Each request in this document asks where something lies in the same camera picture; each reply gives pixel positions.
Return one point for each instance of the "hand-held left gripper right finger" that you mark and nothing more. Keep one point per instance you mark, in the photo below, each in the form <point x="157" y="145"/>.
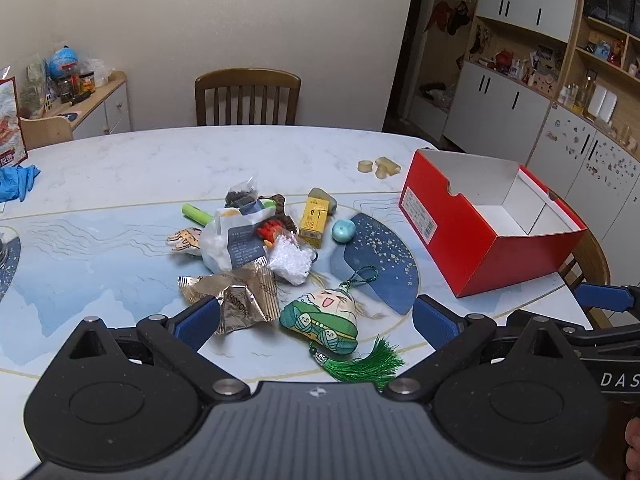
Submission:
<point x="435" y="321"/>

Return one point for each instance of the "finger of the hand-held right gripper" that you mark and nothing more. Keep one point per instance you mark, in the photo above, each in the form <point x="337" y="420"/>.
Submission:
<point x="600" y="296"/>
<point x="600" y="336"/>

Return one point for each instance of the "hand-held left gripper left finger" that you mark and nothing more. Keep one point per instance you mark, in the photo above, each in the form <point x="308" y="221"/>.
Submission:
<point x="197" y="317"/>

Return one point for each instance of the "gold foil wrapper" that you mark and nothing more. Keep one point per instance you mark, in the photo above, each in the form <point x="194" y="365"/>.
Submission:
<point x="245" y="295"/>

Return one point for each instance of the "white plastic bag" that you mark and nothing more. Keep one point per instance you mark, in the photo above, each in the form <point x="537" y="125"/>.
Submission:
<point x="220" y="245"/>

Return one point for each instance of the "cartoon face charm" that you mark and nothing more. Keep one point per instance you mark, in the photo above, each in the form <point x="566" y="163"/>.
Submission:
<point x="182" y="241"/>

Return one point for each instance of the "red shoe box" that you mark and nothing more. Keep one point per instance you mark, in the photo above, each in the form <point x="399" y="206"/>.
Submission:
<point x="450" y="240"/>

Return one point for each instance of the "light green tube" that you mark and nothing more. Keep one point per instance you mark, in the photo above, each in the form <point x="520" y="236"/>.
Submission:
<point x="197" y="214"/>

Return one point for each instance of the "green plush doll with tassel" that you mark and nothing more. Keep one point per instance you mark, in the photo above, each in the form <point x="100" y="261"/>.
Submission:
<point x="325" y="315"/>

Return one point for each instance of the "small red toy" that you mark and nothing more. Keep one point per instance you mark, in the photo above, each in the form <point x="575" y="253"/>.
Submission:
<point x="268" y="230"/>

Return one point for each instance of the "teal round ball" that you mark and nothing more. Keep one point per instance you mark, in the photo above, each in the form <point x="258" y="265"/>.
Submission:
<point x="344" y="231"/>

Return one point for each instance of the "clear bag of dark bits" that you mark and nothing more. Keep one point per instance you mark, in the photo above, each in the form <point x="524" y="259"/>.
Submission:
<point x="240" y="195"/>

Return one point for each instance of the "brown hair scrunchie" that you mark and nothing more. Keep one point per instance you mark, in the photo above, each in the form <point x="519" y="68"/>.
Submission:
<point x="287" y="220"/>

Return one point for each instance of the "yellow carton box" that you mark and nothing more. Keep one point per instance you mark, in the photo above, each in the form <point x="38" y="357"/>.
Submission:
<point x="312" y="222"/>

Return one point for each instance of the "grey-green small tube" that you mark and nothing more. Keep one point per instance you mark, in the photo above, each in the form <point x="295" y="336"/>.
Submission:
<point x="320" y="194"/>

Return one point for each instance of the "person's right hand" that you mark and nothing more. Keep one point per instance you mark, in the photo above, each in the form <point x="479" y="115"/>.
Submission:
<point x="634" y="440"/>

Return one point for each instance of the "light wooden round-back chair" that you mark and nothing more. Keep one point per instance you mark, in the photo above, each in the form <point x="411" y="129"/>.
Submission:
<point x="597" y="260"/>

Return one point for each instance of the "white rectangular container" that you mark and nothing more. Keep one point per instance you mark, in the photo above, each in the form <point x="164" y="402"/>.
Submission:
<point x="610" y="106"/>
<point x="596" y="104"/>

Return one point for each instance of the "yellow liquid glass bottle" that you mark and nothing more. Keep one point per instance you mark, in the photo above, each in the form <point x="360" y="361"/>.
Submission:
<point x="590" y="92"/>

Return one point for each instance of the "white wooden sideboard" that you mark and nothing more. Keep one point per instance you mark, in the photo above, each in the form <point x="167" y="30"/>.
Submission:
<point x="112" y="110"/>

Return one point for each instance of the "blue rubber gloves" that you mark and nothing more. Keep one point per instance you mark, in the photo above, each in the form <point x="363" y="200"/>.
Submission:
<point x="17" y="180"/>

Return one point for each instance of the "small pale wooden chair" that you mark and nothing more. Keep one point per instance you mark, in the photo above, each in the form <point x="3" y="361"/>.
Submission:
<point x="47" y="130"/>

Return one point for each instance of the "brown slatted wooden chair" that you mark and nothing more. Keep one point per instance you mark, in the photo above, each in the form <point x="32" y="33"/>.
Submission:
<point x="247" y="78"/>

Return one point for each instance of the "red teapot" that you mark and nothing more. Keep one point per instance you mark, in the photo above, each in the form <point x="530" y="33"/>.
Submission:
<point x="505" y="58"/>

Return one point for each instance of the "dark glass jar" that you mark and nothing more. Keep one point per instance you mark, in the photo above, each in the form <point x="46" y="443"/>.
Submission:
<point x="66" y="90"/>

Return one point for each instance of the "clear plastic bag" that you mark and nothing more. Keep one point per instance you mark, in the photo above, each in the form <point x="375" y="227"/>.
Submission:
<point x="100" y="71"/>

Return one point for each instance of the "red printed box at left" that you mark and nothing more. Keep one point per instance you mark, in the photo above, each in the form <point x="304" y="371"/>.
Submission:
<point x="10" y="130"/>

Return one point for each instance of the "blue globe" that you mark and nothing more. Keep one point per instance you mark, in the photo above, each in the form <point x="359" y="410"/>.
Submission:
<point x="62" y="60"/>

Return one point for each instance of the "white wall cabinet unit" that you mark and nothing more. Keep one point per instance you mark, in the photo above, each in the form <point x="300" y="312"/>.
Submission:
<point x="500" y="105"/>

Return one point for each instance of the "red wall ornament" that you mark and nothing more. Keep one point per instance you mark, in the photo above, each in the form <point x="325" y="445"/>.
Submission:
<point x="447" y="17"/>

